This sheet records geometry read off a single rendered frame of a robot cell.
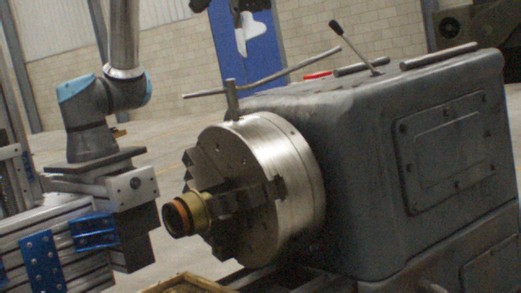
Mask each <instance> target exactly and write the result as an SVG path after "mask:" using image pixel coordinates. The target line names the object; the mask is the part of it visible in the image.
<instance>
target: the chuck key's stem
mask: <svg viewBox="0 0 521 293"><path fill-rule="evenodd" d="M225 87H226V90H227V92H226V95H227V100H228V106H229V109H230V110H231V114H232V119H233V121H237V120H239V113H238V109H239V100H238V95H237V91H236V90H235V87H236V84H235V79H228V80H225Z"/></svg>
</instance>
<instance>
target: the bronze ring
mask: <svg viewBox="0 0 521 293"><path fill-rule="evenodd" d="M210 198H212V195H211V194H209V193H208V192H202V193H199V192H198V191H197V190H195V189H189V190H187V191H186V192H185V193H184V194H181V195H178V196H177V197H176V198H174V200H172V201H170V202H167V203H165V204H164V205H163V207H162V219H163V222H164V226H165V228H166V230H167V231H168V232H169V234H170V235H171V236H172V237H173V238H175V239H179V238H184V237H186V236H188V237H190V236H193V235H195V234H198V233H201V234H204V233H207V232H208V231H209V230H210V229H211V226H212V222H213V221H216V220H217V218H212V217H211V213H210V210H208V205H207V204H206V202H205V199H210Z"/></svg>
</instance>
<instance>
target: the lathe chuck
mask: <svg viewBox="0 0 521 293"><path fill-rule="evenodd" d="M239 119H243V120H240V121H233V122H230V120H226V121H223V122H220V123H217V124H214V125H209V126H207V127H205V128H204V129H202V130H201V131H200V133H199V135H198V137H197V140H198V141H199V143H200V145H201V146H202V148H203V149H204V150H205V152H206V153H207V155H208V157H209V158H211V160H212V162H213V163H214V164H215V165H216V167H217V169H218V170H219V172H220V173H221V175H222V176H223V177H230V178H232V179H233V180H234V182H233V184H232V186H230V187H229V188H228V189H225V190H224V189H222V190H221V192H218V193H216V194H213V195H212V197H214V196H217V195H219V194H220V193H223V192H226V191H228V190H232V189H234V188H237V187H240V186H247V185H251V184H255V183H259V182H263V181H271V180H273V179H274V175H278V177H281V180H282V184H283V187H284V190H285V193H286V196H285V197H284V198H285V200H283V201H282V200H281V199H278V200H275V201H271V202H268V203H264V204H262V205H260V206H258V207H255V208H251V209H245V210H244V214H243V216H242V217H240V218H238V219H237V258H238V264H239V265H242V266H243V267H245V268H248V269H263V268H264V267H266V266H268V265H271V264H273V263H275V262H277V261H280V260H282V258H284V257H286V256H289V255H290V254H292V253H294V252H296V251H299V250H300V249H301V248H302V247H303V246H304V245H305V244H306V242H307V241H308V239H309V235H310V234H311V230H312V227H313V193H312V189H311V185H310V182H309V177H308V174H307V172H306V170H305V167H304V164H303V162H302V160H301V158H300V156H299V154H298V152H297V151H296V149H295V148H294V146H293V145H292V143H291V142H290V140H289V139H288V138H287V136H286V134H285V133H284V132H283V131H282V130H281V129H280V128H279V127H278V126H277V125H275V124H274V123H272V122H271V121H269V120H266V119H265V118H263V117H260V116H255V115H245V116H240V117H239ZM231 120H233V119H231ZM296 233H300V238H299V240H298V241H297V242H296V243H294V244H293V245H288V242H289V240H290V239H291V237H292V236H293V235H294V234H296Z"/></svg>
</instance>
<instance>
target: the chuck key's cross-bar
mask: <svg viewBox="0 0 521 293"><path fill-rule="evenodd" d="M342 50H343V49H342V46H337V47H335V48H333V49H331V50H327V51H325V52H322V53H321V54H319V55H315V56H313V57H311V58H309V59H306V60H304V61H302V62H300V63H297V64H295V65H292V66H290V67H289V68H285V69H283V70H281V71H279V72H276V73H274V74H273V75H272V76H270V77H266V78H264V79H261V80H259V81H256V82H254V83H251V84H247V85H237V86H236V87H235V90H236V91H243V90H252V89H255V88H257V87H259V86H262V85H264V84H267V83H270V82H271V81H275V80H277V79H279V78H281V77H284V76H286V75H288V73H290V72H294V71H295V70H298V69H300V68H303V67H305V66H307V65H310V64H311V63H315V62H317V61H318V60H321V59H324V58H325V57H328V56H331V55H334V54H336V53H338V52H340V51H342ZM226 92H227V90H226V88H220V89H214V90H202V91H197V92H191V93H185V94H182V98H183V99H187V98H198V97H203V96H209V95H215V94H226Z"/></svg>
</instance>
